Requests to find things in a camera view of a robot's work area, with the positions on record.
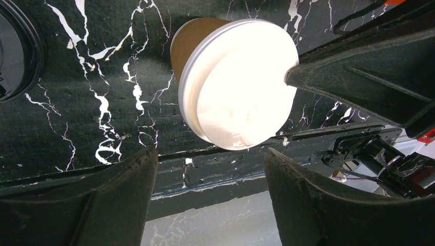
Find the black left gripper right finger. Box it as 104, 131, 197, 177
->
264, 148, 434, 245

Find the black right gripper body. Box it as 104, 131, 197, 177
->
405, 101, 434, 139

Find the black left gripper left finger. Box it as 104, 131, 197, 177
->
1, 147, 158, 245

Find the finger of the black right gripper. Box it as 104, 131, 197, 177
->
286, 20, 434, 128

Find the kraft paper cup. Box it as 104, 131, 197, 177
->
170, 17, 230, 83

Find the white cup lid underneath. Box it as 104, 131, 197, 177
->
178, 19, 299, 151

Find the black cup lid left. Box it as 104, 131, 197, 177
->
1, 1, 47, 103

